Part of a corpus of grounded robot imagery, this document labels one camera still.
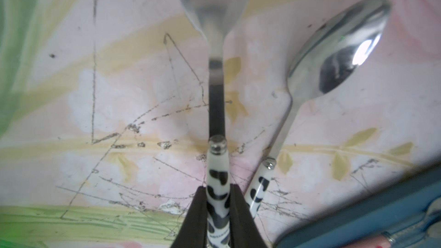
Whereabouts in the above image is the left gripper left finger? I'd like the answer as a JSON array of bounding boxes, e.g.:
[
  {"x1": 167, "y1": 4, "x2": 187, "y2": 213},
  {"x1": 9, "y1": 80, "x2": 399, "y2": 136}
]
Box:
[{"x1": 171, "y1": 186, "x2": 207, "y2": 248}]

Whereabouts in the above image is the pink strawberry handle fork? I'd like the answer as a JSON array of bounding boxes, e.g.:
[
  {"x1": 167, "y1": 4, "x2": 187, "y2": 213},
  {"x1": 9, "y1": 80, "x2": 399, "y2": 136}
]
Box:
[{"x1": 342, "y1": 232, "x2": 396, "y2": 248}]

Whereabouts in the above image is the teal plastic tray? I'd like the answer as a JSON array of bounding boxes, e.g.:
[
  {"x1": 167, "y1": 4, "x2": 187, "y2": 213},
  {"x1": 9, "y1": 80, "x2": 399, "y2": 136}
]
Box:
[{"x1": 275, "y1": 164, "x2": 441, "y2": 248}]

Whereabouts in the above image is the cow pattern handle fork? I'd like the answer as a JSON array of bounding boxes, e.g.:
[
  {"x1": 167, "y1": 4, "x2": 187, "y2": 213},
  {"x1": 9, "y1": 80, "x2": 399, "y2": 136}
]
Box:
[{"x1": 180, "y1": 0, "x2": 248, "y2": 248}]

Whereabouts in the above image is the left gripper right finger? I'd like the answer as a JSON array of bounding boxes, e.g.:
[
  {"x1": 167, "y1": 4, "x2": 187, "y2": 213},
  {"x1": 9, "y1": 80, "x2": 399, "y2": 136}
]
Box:
[{"x1": 230, "y1": 184, "x2": 267, "y2": 248}]

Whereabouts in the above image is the cow pattern handle spoon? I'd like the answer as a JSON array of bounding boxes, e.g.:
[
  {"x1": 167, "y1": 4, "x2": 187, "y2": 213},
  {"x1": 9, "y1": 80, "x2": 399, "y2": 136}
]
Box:
[{"x1": 244, "y1": 0, "x2": 392, "y2": 217}]

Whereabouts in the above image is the pink strawberry handle spoon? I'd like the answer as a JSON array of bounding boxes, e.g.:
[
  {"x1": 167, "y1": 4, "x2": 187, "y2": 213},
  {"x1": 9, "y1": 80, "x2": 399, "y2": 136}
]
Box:
[{"x1": 392, "y1": 197, "x2": 441, "y2": 242}]

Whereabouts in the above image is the floral pink table mat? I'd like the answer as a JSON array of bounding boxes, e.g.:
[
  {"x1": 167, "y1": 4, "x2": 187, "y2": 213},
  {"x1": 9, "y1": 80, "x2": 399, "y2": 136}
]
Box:
[{"x1": 1, "y1": 0, "x2": 441, "y2": 248}]

